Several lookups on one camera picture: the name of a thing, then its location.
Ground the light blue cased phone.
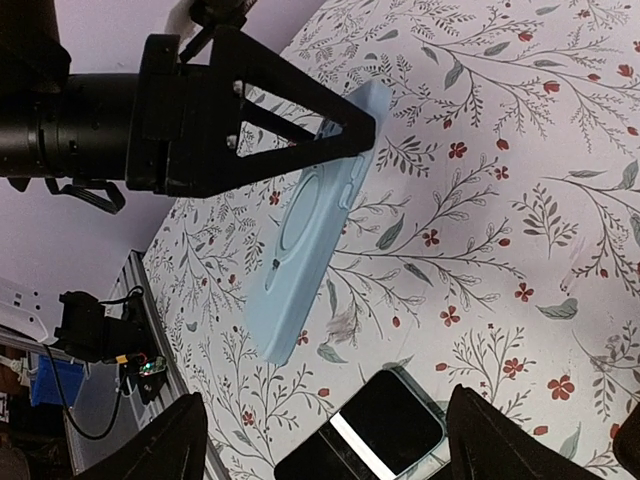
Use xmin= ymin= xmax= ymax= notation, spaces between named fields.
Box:
xmin=245 ymin=79 xmax=392 ymax=365

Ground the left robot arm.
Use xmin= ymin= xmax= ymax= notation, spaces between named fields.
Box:
xmin=1 ymin=1 xmax=379 ymax=214

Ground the aluminium front rail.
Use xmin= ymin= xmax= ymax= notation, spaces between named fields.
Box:
xmin=64 ymin=249 xmax=231 ymax=480

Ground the floral table mat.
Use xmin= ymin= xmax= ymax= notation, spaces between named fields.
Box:
xmin=144 ymin=1 xmax=639 ymax=479

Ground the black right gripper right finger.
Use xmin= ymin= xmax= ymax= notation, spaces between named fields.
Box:
xmin=444 ymin=384 xmax=640 ymax=480

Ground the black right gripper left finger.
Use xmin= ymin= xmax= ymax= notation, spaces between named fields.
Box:
xmin=76 ymin=393 xmax=208 ymax=480

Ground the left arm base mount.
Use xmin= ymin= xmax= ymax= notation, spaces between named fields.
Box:
xmin=54 ymin=285 xmax=167 ymax=405

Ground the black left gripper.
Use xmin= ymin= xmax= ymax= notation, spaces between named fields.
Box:
xmin=125 ymin=26 xmax=376 ymax=198

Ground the bare phone dark screen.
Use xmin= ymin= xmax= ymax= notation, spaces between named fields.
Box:
xmin=329 ymin=366 xmax=445 ymax=479

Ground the phone with dark screen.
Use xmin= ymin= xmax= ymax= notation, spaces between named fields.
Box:
xmin=274 ymin=422 xmax=396 ymax=480

